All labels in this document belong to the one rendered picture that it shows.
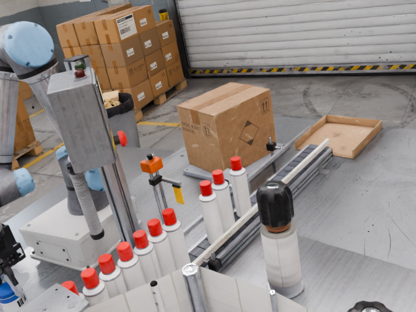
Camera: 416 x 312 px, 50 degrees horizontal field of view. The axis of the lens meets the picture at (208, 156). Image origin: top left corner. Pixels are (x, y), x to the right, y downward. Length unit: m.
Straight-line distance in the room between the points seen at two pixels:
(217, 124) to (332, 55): 3.92
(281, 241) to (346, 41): 4.46
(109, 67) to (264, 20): 1.93
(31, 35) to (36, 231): 0.64
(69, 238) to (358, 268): 0.84
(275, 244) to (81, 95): 0.54
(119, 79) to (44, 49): 3.75
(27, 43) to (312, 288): 0.95
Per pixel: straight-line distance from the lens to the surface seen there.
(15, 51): 1.25
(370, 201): 1.57
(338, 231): 1.44
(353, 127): 2.09
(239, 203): 1.41
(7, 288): 1.46
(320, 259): 1.26
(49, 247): 1.55
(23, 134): 4.87
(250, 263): 1.27
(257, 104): 1.77
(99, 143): 0.99
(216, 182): 1.30
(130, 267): 1.10
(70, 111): 0.97
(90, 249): 1.47
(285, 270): 1.10
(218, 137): 1.66
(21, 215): 1.97
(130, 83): 4.96
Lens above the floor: 1.69
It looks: 26 degrees down
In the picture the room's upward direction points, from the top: 11 degrees counter-clockwise
